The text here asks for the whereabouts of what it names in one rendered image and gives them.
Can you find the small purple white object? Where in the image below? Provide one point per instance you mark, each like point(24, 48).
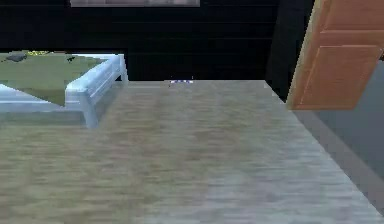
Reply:
point(181, 81)

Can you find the dark grey lump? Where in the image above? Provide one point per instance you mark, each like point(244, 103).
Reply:
point(16, 57)

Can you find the orange wooden room door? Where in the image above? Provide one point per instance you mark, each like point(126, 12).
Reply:
point(336, 66)

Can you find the small black object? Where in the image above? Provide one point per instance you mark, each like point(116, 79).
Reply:
point(70, 59)

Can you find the white bed with green cover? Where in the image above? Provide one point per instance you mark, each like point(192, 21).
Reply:
point(46, 78)

